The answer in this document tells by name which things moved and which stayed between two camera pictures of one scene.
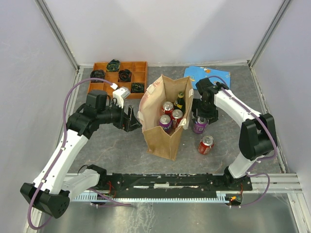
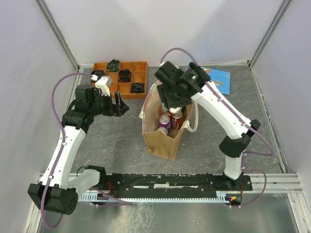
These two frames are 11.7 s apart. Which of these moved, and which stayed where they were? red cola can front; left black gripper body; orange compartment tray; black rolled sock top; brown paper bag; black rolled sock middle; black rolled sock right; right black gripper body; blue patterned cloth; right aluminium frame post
Moved: right black gripper body; red cola can front; left black gripper body
Stayed: blue patterned cloth; black rolled sock middle; brown paper bag; right aluminium frame post; black rolled sock top; black rolled sock right; orange compartment tray
